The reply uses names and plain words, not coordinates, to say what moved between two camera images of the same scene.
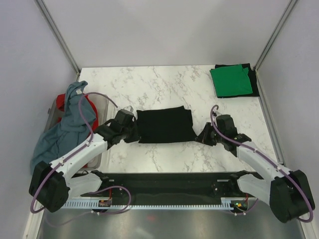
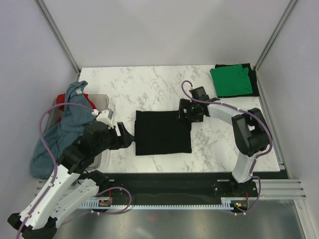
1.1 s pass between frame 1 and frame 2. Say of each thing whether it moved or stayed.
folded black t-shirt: stayed
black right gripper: moved
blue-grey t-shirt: stayed
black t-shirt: moved
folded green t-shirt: stayed
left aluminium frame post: stayed
